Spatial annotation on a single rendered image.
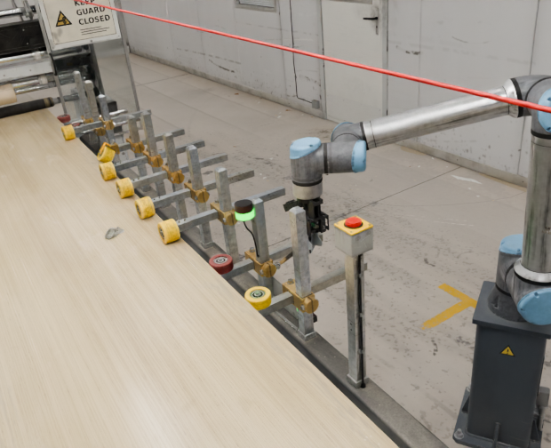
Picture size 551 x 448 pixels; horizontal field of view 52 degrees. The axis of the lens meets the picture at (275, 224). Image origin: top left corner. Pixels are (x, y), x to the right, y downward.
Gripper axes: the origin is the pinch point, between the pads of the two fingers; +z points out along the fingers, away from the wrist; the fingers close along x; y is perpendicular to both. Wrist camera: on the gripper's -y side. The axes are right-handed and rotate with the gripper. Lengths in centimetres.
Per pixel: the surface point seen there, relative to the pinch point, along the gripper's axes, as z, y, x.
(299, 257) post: -5.1, 9.4, -9.5
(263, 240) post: 0.9, -15.6, -7.6
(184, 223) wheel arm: 0, -45, -24
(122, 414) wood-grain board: 6, 25, -72
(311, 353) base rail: 26.5, 15.4, -11.4
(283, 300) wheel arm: 10.9, 5.2, -13.6
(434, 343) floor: 96, -21, 83
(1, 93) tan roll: -11, -272, -51
